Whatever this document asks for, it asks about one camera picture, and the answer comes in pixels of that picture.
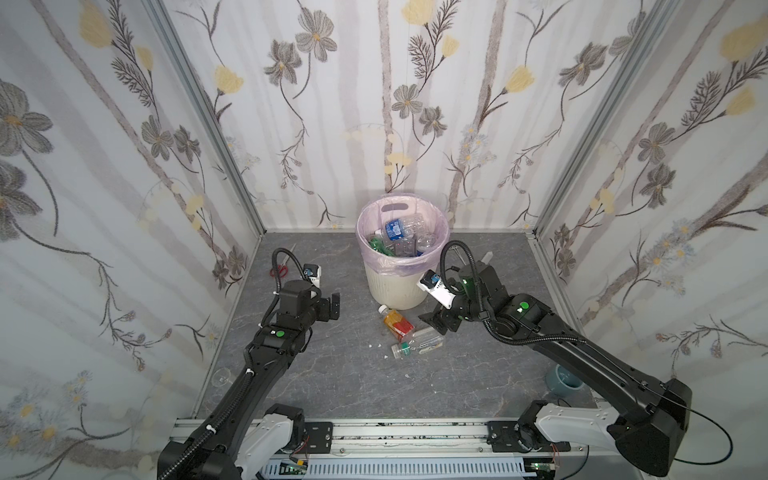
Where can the red handled scissors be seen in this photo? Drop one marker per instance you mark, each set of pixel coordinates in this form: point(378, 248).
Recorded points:
point(280, 270)

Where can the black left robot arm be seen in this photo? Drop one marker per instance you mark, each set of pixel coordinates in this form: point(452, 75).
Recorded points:
point(226, 445)

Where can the white ribbed waste bin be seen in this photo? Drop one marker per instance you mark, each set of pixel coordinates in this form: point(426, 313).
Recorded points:
point(395, 291)

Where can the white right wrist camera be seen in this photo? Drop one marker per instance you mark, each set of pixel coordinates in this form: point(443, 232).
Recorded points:
point(433, 284)

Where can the clear square bottle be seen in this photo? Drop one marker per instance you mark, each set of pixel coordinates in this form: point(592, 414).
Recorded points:
point(418, 342)

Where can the pink plastic bin liner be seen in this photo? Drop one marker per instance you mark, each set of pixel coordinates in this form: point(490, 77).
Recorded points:
point(393, 206)

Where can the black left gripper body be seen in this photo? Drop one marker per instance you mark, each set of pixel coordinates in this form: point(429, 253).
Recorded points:
point(327, 306)

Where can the clear bottle blue label front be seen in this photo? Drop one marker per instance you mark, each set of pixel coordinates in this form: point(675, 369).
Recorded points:
point(404, 228)

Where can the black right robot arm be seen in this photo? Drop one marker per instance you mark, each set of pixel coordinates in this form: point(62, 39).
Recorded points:
point(647, 418)

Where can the green bottle yellow cap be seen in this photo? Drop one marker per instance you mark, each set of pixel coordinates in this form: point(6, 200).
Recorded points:
point(381, 246)

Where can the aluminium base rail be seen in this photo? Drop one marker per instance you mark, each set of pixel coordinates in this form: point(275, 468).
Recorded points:
point(453, 448)

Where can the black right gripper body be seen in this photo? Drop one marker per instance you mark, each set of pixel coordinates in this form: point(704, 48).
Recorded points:
point(444, 318)

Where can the orange drink bottle red label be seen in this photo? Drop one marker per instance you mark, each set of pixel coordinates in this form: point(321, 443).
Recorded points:
point(396, 323)

